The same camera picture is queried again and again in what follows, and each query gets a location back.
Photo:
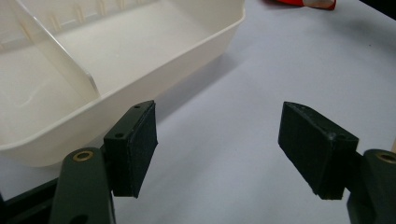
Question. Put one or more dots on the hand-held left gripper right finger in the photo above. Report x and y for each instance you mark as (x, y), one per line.
(323, 152)

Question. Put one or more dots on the white plastic divided storage box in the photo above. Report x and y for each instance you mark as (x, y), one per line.
(130, 62)

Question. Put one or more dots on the red and white packet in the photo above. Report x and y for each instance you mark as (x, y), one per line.
(306, 2)

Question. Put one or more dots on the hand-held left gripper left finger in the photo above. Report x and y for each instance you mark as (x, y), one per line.
(124, 155)

